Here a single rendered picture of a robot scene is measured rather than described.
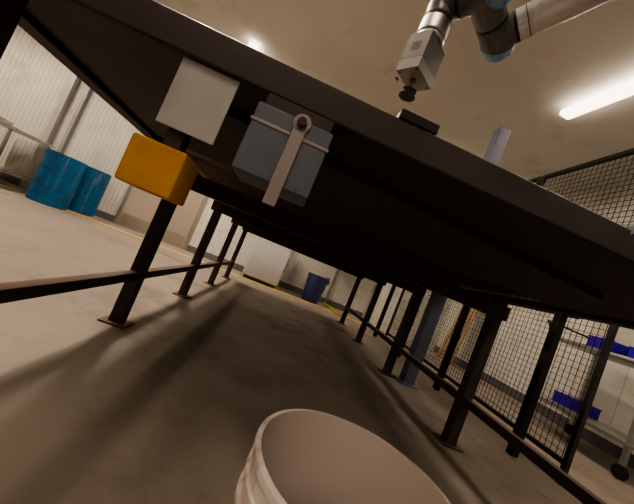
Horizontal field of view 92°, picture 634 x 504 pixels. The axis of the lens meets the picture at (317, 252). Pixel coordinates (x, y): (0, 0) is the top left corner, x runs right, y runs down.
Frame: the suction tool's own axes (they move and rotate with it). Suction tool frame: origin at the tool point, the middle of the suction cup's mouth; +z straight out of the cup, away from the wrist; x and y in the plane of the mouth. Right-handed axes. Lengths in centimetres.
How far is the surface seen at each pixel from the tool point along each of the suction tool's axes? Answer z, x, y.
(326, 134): 28.0, 8.7, 26.9
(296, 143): 31.8, 6.6, 30.3
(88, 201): 89, -569, -50
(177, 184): 45, -5, 41
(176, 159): 42, -5, 42
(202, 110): 32, -7, 41
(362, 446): 76, 24, 4
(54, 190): 88, -531, -2
